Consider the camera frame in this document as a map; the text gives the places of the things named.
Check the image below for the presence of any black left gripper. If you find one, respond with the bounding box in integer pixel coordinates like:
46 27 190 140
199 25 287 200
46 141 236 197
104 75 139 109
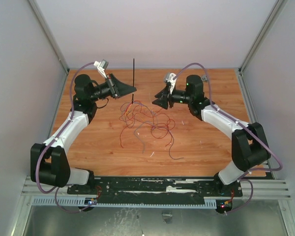
89 73 137 102

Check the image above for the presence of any purple dark wire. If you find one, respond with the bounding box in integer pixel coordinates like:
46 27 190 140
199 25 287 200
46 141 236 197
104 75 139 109
119 102 185 160

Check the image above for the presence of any yellow wire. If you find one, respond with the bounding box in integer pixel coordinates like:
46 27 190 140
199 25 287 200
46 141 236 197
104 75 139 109
124 103 153 123

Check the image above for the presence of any black zip tie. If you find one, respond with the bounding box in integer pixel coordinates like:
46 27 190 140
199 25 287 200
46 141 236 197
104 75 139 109
131 58 135 105

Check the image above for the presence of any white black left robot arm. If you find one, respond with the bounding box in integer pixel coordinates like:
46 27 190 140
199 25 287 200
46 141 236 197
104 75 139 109
30 73 136 194

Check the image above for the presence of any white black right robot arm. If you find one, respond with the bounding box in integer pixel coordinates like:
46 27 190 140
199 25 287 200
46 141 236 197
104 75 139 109
153 73 270 196

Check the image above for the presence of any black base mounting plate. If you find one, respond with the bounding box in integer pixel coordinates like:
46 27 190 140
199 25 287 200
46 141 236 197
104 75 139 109
67 177 242 205

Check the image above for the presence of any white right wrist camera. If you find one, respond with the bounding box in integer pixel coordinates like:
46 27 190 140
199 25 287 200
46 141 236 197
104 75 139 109
164 72 177 94

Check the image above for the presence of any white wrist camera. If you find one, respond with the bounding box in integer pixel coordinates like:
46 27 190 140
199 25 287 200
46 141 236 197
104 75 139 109
164 72 177 94
93 59 109 79

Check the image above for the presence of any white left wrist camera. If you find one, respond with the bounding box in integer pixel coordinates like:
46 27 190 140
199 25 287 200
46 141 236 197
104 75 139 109
93 59 109 79

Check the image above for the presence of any adjustable wrench black handle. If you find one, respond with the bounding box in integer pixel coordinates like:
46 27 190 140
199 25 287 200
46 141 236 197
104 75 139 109
201 74 210 82

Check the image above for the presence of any grey slotted cable duct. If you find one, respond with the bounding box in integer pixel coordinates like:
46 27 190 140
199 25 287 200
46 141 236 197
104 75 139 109
31 196 217 209

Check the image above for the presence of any aluminium frame rail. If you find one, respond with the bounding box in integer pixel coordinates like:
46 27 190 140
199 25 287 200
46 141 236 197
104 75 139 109
235 179 291 200

